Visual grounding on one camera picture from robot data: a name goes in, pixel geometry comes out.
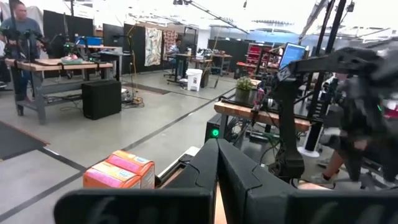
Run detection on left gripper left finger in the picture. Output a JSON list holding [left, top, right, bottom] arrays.
[[167, 138, 219, 191]]

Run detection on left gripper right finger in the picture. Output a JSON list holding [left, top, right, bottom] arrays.
[[217, 138, 295, 224]]

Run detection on orange cereal box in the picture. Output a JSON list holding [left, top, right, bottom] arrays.
[[82, 161, 143, 190], [104, 149, 156, 190]]

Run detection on black computer tower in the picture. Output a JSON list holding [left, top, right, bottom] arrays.
[[204, 113, 223, 144]]

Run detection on black pole white base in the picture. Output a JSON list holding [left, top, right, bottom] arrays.
[[297, 0, 348, 159]]

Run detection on wooden top side table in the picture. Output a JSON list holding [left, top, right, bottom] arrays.
[[213, 100, 312, 141]]

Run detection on person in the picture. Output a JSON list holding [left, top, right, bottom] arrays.
[[310, 93, 398, 188], [165, 37, 185, 68], [0, 1, 44, 116]]

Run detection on lit blue computer monitor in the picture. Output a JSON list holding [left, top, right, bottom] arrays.
[[278, 42, 308, 70]]

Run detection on white trash bin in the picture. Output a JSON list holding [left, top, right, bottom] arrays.
[[185, 68, 204, 92]]

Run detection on potted green plant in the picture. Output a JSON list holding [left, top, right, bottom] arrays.
[[234, 75, 256, 106]]

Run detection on small wooden desk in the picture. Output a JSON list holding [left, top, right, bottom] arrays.
[[210, 53, 234, 77]]

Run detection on black cube-shaped case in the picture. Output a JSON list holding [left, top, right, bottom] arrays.
[[81, 79, 123, 121]]

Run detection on red shelving unit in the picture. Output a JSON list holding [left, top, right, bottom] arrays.
[[244, 42, 272, 68]]

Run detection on leaf-patterned hanging cloth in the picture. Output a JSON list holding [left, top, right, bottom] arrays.
[[144, 27, 164, 67]]

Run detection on floral hanging cloth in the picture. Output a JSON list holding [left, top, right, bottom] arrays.
[[162, 29, 179, 54]]

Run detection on black partition panel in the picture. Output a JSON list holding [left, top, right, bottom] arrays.
[[123, 23, 146, 75], [42, 9, 95, 60]]

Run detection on black overhead beam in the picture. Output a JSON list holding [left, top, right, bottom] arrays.
[[172, 0, 251, 35]]

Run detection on dark computer monitor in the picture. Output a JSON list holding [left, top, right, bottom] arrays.
[[102, 22, 125, 49]]

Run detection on wooden workbench grey legs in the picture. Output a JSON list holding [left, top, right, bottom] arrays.
[[4, 57, 114, 126]]

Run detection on pale tray pink items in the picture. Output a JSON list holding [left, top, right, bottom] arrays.
[[60, 54, 85, 65]]

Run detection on blue storage bin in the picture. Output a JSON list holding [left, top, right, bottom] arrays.
[[75, 35, 104, 47]]

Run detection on floor cable pile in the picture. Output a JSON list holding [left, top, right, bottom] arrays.
[[120, 92, 146, 110]]

